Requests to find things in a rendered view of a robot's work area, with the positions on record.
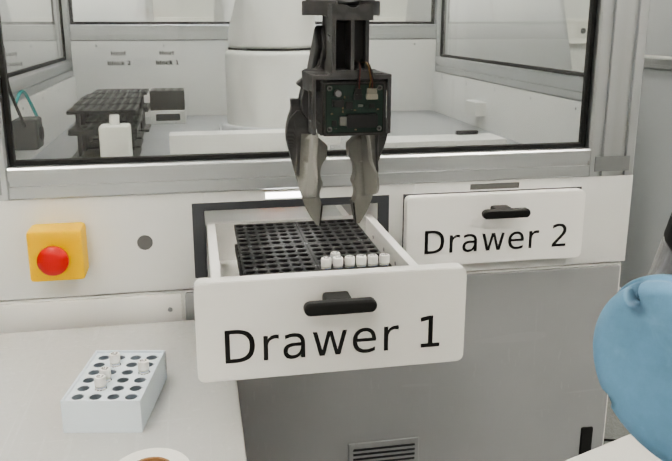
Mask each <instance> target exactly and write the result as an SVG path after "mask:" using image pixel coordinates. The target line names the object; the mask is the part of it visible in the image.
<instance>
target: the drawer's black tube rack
mask: <svg viewBox="0 0 672 461"><path fill-rule="evenodd" d="M234 231H235V236H236V241H237V244H235V254H236V259H237V265H238V270H239V275H240V276H244V275H243V270H252V269H253V270H258V269H269V268H285V267H302V266H317V267H318V266H319V265H321V258H322V257H330V253H331V252H333V251H337V252H340V256H342V257H343V264H344V261H345V256H347V255H353V256H354V257H355V263H356V256H357V255H360V254H362V255H366V257H367V258H366V263H368V255H369V254H377V255H378V262H379V255H380V254H381V252H380V251H379V249H378V248H377V247H376V246H375V244H374V243H373V242H372V241H371V240H370V238H369V237H368V236H367V235H366V233H365V232H364V231H363V230H362V228H361V227H360V226H359V225H358V224H355V223H354V220H353V219H339V220H321V226H318V225H316V224H315V223H314V221H299V222H278V223H258V224H238V225H234ZM318 269H319V267H318ZM319 271H320V269H319Z"/></svg>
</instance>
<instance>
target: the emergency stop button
mask: <svg viewBox="0 0 672 461"><path fill-rule="evenodd" d="M68 265H69V256H68V254H67V252H66V251H65V250H64V249H62V248H60V247H58V246H48V247H46V248H44V249H43V250H41V252H40V253H39V255H38V257H37V266H38V268H39V269H40V271H42V272H43V273H44V274H46V275H49V276H57V275H60V274H62V273H63V272H64V271H65V270H66V269H67V267H68Z"/></svg>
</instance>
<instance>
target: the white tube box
mask: <svg viewBox="0 0 672 461"><path fill-rule="evenodd" d="M111 352H119V353H120V366H118V367H110V362H109V354H110V353H111ZM140 359H148V360H149V373H148V374H145V375H140V374H139V371H138V360H140ZM104 366H108V367H110V368H111V381H110V382H107V383H106V389H105V390H103V391H96V389H95V385H94V377H95V376H96V375H98V374H99V369H100V368H101V367H104ZM166 379H167V370H166V354H165V350H96V351H95V353H94V354H93V355H92V357H91V358H90V360H89V361H88V362H87V364H86V365H85V367H84V368H83V370H82V371H81V372H80V374H79V375H78V377H77V378H76V379H75V381H74V382H73V384H72V385H71V387H70V388H69V389H68V391H67V392H66V394H65V395H64V396H63V398H62V399H61V401H60V403H61V413H62V423H63V432H64V433H142V432H143V430H144V428H145V426H146V423H147V421H148V419H149V417H150V414H151V412H152V410H153V408H154V406H155V403H156V401H157V399H158V397H159V395H160V392H161V390H162V388H163V386H164V384H165V381H166Z"/></svg>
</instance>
